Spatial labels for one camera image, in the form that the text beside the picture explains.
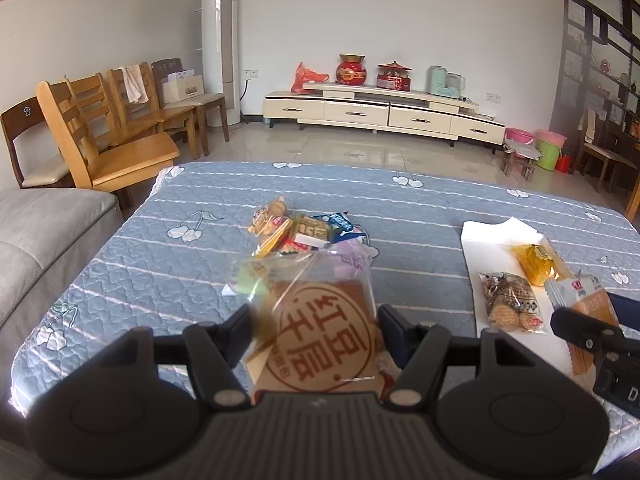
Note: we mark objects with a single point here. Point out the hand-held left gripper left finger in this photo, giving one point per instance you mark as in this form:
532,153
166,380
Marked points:
240,332

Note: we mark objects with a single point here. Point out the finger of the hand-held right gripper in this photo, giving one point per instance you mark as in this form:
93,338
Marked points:
629,312
585,331

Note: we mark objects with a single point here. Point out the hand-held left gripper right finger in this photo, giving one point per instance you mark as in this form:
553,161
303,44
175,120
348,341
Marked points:
395,332

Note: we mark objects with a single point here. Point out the white orange bread packet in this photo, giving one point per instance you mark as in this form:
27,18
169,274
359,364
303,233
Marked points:
592,300

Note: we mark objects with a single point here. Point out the light green snack packet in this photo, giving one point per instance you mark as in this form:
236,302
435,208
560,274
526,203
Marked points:
250,280

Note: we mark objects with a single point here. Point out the red stamp bread packet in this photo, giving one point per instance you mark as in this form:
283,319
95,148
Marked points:
320,330

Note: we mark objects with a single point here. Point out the round cookies clear packet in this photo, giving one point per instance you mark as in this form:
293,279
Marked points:
510,302

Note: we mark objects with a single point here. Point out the yellow cake packet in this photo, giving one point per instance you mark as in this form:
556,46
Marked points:
540,262

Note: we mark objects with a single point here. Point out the purple snack packet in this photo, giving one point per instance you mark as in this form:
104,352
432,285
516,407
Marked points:
352,260

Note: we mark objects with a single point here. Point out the white cardboard box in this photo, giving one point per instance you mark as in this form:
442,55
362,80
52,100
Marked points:
492,240

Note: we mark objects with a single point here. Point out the yellow bread packet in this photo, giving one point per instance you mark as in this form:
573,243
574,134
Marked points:
270,247

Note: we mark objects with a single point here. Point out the red orange snack packet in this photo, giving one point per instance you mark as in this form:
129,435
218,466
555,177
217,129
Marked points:
295,249

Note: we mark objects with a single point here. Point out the blue quilted blanket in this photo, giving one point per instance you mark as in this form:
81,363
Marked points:
150,260

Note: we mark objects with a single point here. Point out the blue white snack packet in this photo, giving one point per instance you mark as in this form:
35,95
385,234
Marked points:
342,222

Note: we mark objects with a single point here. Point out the beige cracker packet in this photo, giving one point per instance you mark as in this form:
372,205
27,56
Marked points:
310,230

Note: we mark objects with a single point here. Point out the small red bucket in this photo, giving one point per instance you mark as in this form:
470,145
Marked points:
565,163

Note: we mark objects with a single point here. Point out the dark dining chair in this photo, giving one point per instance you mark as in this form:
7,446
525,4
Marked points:
600,152

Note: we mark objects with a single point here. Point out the green bucket pink lid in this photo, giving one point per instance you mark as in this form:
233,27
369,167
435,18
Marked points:
550,152

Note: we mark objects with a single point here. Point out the small wooden stool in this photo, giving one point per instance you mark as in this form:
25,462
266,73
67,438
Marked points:
520,155

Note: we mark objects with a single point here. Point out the pink basin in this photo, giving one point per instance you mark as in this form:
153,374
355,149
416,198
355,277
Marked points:
520,136

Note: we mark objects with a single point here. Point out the light wooden chair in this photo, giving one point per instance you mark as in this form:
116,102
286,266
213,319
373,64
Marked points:
92,97
120,157
165,115

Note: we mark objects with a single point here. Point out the grey sofa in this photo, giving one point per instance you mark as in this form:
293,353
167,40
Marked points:
45,245

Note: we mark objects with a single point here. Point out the cream television cabinet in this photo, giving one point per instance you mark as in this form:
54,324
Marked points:
380,112

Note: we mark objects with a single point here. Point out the dark chair beige cushion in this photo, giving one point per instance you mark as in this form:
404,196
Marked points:
210,102

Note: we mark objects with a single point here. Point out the white gift bag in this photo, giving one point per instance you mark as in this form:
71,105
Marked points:
182,89

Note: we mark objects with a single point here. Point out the red carousel gift box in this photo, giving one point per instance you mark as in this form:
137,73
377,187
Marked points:
395,79

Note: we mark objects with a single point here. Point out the mint green blender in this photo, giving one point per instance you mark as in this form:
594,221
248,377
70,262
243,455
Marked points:
437,82

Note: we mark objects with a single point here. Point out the red plastic bag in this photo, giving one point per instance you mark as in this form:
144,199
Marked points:
306,80

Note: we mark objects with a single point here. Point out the dark wooden display shelf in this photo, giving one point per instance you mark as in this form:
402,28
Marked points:
600,50

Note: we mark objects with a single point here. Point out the red gold jar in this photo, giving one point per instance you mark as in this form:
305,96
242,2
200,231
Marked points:
352,71

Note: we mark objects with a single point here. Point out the dark chair white cushion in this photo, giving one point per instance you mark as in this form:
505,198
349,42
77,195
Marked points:
35,160

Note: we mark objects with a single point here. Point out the beige towel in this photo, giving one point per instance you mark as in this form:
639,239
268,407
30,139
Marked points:
134,82

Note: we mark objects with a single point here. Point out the white standing air conditioner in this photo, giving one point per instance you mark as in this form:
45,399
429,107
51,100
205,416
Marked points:
220,45

